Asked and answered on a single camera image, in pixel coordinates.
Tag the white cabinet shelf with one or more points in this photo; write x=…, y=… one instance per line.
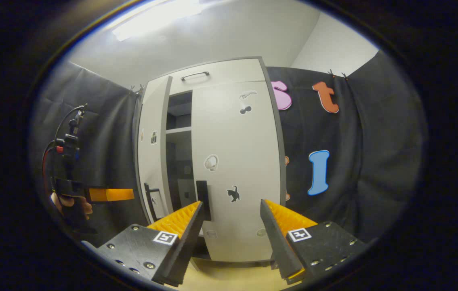
x=178, y=130

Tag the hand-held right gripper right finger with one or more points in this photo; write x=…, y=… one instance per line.
x=279, y=242

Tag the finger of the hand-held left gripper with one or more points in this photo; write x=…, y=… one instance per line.
x=112, y=195

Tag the white shoe cabinet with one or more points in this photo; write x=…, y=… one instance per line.
x=178, y=113

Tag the black backdrop cloth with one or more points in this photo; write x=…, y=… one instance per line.
x=374, y=161

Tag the white shoe cabinet door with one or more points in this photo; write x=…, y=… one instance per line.
x=150, y=161
x=237, y=141

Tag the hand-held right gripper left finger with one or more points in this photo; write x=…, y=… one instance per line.
x=180, y=246

